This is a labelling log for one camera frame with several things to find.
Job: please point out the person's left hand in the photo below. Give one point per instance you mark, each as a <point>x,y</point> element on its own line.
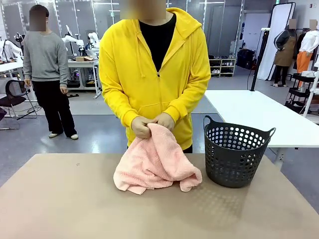
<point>167,122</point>

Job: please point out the person's right hand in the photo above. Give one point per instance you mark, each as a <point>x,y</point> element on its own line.
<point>140,128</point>

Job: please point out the pink terry towel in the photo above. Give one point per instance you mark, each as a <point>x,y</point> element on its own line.
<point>149,161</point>

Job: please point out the person's right forearm yellow sleeve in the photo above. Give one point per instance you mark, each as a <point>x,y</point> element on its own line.
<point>117,107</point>

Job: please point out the person's left forearm yellow sleeve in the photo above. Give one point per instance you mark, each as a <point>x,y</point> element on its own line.
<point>189,102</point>

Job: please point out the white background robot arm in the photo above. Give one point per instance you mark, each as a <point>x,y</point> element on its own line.
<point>71,38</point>
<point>94,39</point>

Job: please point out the person's yellow hoodie torso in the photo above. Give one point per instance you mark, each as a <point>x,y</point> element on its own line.
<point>139,74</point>

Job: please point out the white shoe rack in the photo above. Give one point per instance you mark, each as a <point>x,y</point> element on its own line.
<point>223,66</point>

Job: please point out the dark grey perforated basket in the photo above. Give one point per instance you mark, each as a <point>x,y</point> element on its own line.
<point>234,169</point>

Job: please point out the white rectangular table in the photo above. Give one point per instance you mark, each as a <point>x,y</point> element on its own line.
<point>249,109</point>

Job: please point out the white background desk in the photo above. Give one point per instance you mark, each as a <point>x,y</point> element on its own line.
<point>82,64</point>

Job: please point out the brown cardboard box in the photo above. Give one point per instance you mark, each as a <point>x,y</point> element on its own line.
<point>83,58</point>

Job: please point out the black bag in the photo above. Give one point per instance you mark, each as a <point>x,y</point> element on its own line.
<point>245,58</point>

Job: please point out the black stand pole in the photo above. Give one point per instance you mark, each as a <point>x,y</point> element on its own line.
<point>254,62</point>

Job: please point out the bystander in grey sweater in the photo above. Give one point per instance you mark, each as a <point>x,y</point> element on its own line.
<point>45,62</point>

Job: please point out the black mesh office chair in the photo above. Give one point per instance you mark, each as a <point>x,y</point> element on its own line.
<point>15,89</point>

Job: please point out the black utility cart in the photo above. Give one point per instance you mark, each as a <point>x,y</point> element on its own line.
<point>297,93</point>

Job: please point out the white photo reflector panel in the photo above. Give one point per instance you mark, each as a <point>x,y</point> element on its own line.
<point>276,25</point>

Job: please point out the mannequin with orange trousers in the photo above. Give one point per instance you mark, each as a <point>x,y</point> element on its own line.
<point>309,42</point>

